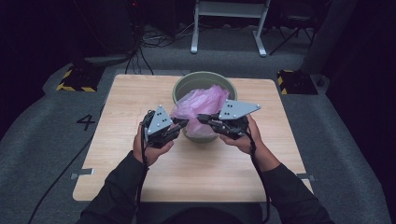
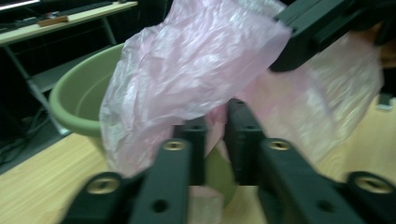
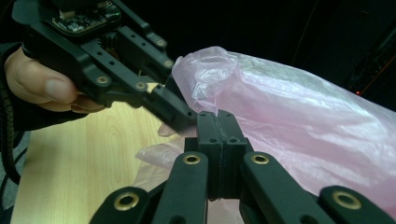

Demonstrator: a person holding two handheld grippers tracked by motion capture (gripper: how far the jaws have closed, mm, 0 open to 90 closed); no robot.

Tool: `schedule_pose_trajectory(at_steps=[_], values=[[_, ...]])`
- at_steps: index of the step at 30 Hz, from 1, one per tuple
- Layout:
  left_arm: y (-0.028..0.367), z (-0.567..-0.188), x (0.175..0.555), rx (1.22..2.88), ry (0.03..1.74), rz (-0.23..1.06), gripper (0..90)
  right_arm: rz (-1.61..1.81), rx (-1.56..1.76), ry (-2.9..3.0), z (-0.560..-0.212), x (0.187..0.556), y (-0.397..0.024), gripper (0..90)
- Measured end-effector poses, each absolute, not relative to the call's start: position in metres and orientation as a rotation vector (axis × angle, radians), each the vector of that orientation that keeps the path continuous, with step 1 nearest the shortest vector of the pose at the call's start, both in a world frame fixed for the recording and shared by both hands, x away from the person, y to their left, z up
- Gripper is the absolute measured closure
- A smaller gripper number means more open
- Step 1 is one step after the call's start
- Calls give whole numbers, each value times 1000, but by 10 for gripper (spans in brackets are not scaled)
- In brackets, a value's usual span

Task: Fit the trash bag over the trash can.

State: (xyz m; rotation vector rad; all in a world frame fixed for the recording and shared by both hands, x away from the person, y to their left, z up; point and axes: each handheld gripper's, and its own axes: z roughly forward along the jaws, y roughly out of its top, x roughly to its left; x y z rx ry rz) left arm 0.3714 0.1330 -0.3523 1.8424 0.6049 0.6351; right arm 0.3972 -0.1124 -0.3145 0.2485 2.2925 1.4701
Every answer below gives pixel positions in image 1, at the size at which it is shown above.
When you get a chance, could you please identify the person's torso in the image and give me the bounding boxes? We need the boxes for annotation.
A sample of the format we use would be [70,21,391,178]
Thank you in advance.
[160,206,248,224]

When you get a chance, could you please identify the pink plastic bag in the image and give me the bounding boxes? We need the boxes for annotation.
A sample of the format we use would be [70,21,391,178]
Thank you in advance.
[170,84,231,138]

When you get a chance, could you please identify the person's right hand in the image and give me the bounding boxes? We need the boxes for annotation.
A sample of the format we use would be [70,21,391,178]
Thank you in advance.
[219,115,266,157]

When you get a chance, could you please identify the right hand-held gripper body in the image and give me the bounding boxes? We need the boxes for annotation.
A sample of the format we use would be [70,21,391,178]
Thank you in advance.
[214,99,262,140]

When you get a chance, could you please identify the black yellow striped base plate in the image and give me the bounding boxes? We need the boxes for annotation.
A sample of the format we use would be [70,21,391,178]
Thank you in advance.
[55,64,106,93]
[276,69,319,96]

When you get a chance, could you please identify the long black floor cable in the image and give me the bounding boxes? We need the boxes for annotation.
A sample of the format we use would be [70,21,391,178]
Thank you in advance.
[27,104,106,224]

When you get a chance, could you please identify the tangle of black floor cables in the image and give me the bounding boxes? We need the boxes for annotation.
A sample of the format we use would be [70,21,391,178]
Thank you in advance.
[123,21,200,77]

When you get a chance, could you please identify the right hand-held gripper cable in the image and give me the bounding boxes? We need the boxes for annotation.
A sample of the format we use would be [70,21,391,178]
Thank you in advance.
[244,126,273,224]

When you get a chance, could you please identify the left hand-held gripper cable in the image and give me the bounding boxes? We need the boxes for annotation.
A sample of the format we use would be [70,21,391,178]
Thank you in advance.
[134,122,151,220]

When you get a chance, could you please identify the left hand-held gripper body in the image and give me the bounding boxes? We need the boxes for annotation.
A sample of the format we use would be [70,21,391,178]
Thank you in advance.
[141,105,181,149]

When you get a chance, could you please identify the green round bin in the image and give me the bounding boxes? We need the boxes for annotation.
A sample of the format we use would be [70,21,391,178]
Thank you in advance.
[172,71,238,144]

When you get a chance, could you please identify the person's left hand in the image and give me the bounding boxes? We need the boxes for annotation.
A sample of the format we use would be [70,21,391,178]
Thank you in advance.
[133,122,176,167]

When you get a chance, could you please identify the grey pole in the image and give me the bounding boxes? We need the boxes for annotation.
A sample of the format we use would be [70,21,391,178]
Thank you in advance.
[299,0,360,75]

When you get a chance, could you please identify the hand-held gripper cable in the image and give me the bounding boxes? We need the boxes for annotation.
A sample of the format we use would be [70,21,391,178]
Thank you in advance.
[134,122,151,220]
[244,126,273,224]

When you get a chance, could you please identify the black tripod stand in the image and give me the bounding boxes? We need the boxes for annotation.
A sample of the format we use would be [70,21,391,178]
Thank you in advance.
[268,10,318,57]

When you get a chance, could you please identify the white metal stand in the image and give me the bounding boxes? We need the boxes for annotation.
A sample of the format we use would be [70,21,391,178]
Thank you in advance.
[190,0,272,58]

